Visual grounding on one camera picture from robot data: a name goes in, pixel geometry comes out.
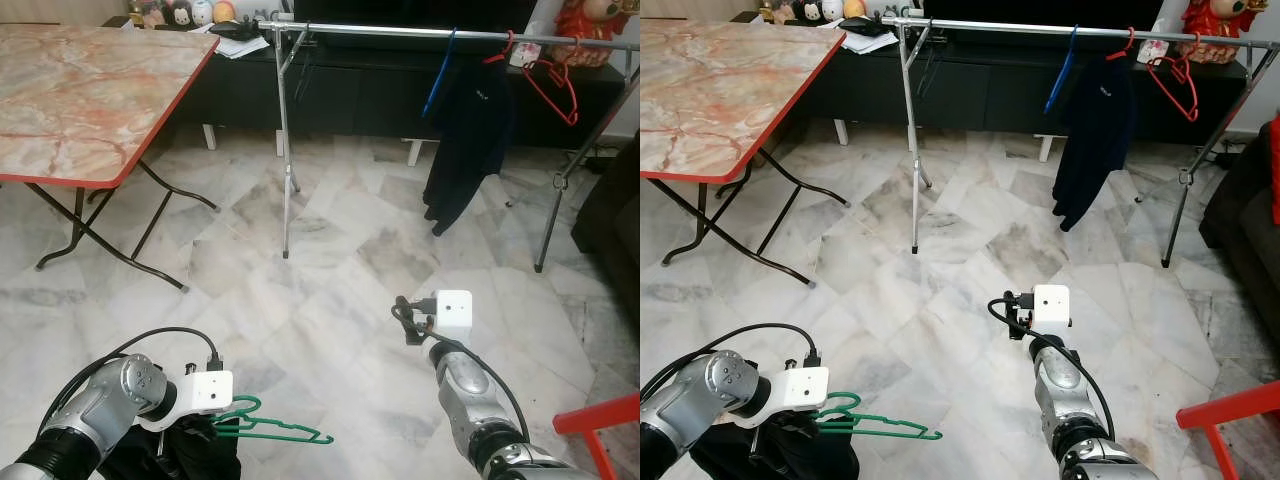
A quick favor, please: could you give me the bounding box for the green plastic hanger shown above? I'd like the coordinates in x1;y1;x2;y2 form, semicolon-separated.
213;395;335;445
815;391;944;442

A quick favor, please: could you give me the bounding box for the silver clothes rack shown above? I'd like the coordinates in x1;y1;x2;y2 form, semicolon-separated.
258;20;640;273
880;15;1280;269

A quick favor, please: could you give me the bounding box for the dark grey sofa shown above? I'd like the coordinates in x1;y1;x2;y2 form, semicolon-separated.
572;135;640;301
1198;130;1280;281

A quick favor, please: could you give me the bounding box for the blue plastic hanger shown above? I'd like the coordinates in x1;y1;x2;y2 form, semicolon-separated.
1044;25;1081;115
421;28;459;119

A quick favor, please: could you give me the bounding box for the black shirt green round logo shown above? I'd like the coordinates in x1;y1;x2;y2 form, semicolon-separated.
688;418;863;480
98;415;243;480

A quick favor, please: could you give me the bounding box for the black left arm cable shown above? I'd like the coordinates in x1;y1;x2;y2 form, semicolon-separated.
648;322;823;401
35;327;223;441

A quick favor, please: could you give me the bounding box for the black television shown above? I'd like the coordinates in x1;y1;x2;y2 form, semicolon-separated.
293;0;541;29
922;0;1166;26

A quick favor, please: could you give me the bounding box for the black TV cabinet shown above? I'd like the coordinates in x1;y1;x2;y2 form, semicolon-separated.
105;15;629;166
740;12;1251;161

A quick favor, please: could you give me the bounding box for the marble-pattern folding table red edge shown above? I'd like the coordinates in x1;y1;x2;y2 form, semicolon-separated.
640;20;851;288
0;22;221;293

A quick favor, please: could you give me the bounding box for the red gold figurine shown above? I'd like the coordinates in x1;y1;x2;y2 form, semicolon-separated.
553;0;633;69
1180;0;1259;66

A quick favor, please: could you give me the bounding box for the light wooden cabinet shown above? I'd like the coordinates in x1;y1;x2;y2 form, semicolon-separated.
0;0;111;26
640;0;741;23

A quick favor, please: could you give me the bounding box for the dark navy garment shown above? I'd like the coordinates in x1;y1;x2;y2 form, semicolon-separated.
1050;55;1138;233
422;58;517;237

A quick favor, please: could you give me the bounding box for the red plastic stool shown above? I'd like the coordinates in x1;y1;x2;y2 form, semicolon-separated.
553;393;640;480
1175;378;1280;480

